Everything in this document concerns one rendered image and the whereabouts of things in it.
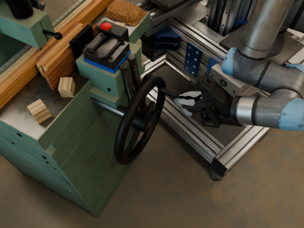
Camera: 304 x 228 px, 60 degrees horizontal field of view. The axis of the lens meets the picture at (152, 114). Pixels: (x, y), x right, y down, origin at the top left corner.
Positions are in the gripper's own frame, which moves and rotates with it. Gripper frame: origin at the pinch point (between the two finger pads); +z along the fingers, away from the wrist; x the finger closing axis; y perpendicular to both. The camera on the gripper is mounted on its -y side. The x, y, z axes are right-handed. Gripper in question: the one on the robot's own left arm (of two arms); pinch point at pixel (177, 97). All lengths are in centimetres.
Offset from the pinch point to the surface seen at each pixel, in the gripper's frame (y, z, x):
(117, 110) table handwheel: -5.0, 12.6, -12.8
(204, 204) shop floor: 85, 20, 4
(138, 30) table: -16.0, 19.6, 15.8
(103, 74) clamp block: -18.2, 9.7, -11.8
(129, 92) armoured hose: -8.2, 9.6, -7.8
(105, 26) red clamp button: -27.3, 11.1, -2.2
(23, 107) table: -20.5, 25.3, -29.6
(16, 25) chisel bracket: -37.9, 23.5, -17.4
